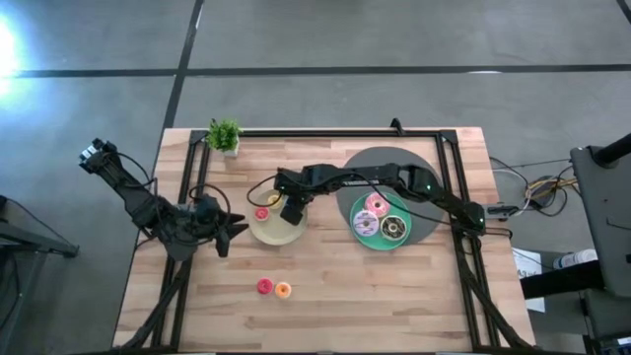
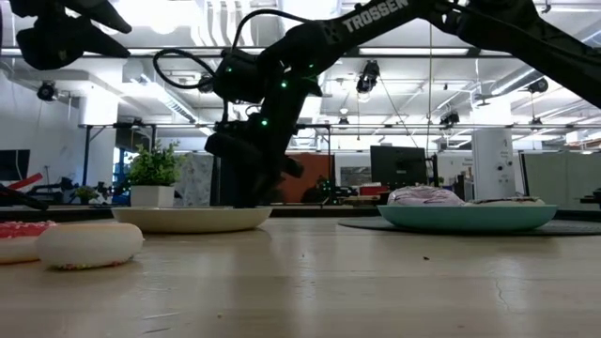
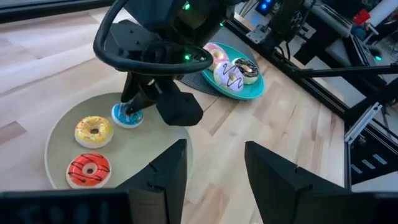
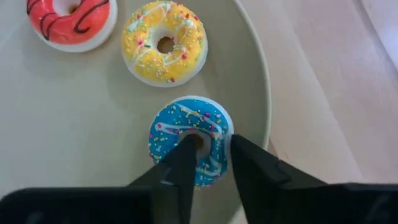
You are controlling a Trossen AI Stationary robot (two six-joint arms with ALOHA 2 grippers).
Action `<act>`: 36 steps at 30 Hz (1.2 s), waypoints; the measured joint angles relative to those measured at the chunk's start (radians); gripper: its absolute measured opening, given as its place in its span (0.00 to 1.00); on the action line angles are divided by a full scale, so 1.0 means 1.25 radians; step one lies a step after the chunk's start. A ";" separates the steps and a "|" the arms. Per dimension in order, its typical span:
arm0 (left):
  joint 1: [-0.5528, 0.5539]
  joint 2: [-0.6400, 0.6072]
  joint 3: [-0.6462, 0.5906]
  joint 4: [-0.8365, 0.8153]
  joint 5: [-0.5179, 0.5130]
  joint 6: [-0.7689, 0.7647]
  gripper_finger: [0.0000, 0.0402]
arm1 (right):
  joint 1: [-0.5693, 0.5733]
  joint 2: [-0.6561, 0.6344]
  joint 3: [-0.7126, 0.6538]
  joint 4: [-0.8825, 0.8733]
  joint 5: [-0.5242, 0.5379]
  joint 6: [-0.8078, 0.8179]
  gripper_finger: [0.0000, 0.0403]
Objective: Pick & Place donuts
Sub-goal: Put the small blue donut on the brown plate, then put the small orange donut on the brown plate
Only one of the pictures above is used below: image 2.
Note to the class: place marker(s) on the red box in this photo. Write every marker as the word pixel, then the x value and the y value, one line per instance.
pixel 373 190

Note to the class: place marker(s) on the black overhead frame beam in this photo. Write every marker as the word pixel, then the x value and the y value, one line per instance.
pixel 413 52

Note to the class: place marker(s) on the black computer monitor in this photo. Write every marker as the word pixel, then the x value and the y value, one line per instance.
pixel 396 166

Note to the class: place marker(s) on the dark panel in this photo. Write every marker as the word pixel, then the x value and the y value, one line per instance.
pixel 224 184

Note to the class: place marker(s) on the black background frame rail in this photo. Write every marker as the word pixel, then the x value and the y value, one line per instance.
pixel 141 126

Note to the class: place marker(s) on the small green plant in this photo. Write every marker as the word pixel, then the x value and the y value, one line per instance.
pixel 85 193

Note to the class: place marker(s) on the large green plant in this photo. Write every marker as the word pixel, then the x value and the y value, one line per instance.
pixel 155 166

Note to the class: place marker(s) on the dark wall screen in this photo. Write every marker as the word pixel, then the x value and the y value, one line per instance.
pixel 14 164

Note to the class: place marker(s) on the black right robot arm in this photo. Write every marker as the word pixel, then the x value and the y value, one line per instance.
pixel 493 23

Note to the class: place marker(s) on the teal plate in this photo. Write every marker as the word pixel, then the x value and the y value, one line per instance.
pixel 469 218

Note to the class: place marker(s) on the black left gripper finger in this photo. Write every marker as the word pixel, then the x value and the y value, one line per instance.
pixel 101 11
pixel 101 44

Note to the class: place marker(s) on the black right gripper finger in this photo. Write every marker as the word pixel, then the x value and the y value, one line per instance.
pixel 253 197

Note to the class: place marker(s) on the black hanging ceiling camera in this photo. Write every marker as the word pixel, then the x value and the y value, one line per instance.
pixel 368 77

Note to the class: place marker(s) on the patterned grey panel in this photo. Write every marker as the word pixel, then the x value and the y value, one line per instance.
pixel 195 178

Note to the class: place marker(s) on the dark round mat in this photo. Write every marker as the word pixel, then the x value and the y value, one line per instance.
pixel 357 224

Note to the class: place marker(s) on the grey green partition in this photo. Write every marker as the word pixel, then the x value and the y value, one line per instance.
pixel 563 173

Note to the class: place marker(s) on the red sprinkled donut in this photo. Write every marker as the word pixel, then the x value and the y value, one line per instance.
pixel 14 244

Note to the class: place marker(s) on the white plant pot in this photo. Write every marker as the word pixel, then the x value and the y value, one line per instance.
pixel 152 197

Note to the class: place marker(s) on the white column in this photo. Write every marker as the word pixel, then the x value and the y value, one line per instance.
pixel 493 169

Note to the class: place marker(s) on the pink frosted donut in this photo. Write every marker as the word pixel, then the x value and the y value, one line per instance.
pixel 422 196

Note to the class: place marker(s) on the person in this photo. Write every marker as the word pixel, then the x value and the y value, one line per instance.
pixel 319 191

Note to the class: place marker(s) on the orange partition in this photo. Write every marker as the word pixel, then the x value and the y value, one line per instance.
pixel 314 166

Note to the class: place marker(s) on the black background robot arm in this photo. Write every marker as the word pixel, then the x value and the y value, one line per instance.
pixel 66 185

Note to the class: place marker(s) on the cream plate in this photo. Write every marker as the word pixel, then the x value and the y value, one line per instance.
pixel 188 219

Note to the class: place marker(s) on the plain white donut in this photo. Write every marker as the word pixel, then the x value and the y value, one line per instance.
pixel 89 246

